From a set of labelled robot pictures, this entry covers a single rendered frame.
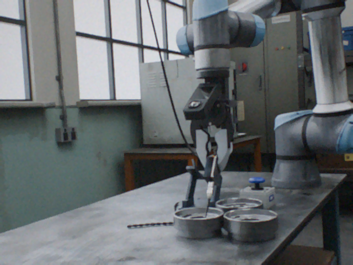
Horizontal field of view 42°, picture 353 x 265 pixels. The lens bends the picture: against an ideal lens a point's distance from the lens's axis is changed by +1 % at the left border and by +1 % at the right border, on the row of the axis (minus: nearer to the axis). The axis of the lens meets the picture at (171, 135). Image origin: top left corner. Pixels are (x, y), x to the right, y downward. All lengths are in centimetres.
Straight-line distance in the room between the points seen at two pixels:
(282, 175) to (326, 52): 39
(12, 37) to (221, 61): 203
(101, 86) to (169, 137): 63
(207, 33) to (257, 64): 394
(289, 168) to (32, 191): 172
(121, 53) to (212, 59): 275
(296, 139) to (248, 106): 350
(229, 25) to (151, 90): 247
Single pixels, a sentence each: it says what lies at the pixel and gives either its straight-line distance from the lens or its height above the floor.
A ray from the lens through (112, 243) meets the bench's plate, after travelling 93.
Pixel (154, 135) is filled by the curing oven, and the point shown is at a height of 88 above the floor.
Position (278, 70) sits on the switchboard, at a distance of 482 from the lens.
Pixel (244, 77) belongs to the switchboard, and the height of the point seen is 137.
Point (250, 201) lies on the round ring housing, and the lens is 108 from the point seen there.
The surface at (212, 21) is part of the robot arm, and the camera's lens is 96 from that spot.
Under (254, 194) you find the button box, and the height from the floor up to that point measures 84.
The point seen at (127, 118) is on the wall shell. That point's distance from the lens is 351.
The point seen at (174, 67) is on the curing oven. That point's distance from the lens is 334.
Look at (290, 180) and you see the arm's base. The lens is 143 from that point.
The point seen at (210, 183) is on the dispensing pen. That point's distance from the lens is 94.
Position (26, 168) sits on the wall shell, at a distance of 272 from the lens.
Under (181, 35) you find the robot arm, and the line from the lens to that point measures 114.
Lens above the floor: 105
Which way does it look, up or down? 3 degrees down
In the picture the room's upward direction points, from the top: 3 degrees counter-clockwise
